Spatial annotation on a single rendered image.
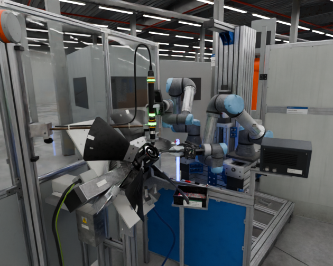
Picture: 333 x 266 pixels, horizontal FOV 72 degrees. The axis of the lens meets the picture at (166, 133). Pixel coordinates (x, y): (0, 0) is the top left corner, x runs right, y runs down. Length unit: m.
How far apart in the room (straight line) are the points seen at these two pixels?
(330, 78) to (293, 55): 0.43
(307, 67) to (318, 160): 1.02
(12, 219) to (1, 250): 0.18
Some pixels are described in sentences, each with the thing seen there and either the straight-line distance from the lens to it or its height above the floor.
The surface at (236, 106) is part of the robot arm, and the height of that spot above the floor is 1.45.
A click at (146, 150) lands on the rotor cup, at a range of 1.26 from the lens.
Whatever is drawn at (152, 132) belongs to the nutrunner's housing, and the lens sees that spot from 1.34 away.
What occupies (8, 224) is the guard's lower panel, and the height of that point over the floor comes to 0.79.
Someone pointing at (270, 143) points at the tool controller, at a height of 1.23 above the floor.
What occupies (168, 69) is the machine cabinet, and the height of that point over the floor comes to 1.90.
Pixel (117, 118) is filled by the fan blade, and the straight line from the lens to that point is 1.45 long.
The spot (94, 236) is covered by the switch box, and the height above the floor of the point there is 0.69.
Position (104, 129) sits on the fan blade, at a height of 1.37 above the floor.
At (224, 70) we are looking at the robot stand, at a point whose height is 1.69.
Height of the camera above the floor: 1.59
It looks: 12 degrees down
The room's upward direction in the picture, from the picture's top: 1 degrees counter-clockwise
